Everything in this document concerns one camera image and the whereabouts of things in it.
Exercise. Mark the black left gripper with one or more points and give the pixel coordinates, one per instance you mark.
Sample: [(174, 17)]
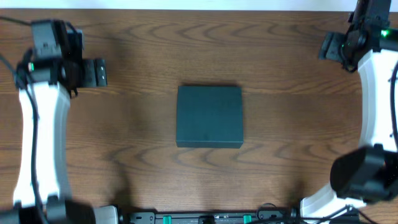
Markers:
[(90, 72)]

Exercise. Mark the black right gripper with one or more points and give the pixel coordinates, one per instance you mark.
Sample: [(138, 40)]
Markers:
[(331, 46)]

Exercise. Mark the black gift box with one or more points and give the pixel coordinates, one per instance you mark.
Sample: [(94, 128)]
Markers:
[(209, 117)]

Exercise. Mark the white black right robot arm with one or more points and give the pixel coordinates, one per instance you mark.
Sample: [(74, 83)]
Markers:
[(367, 175)]

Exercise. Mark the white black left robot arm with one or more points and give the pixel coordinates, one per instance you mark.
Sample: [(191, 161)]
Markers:
[(42, 193)]

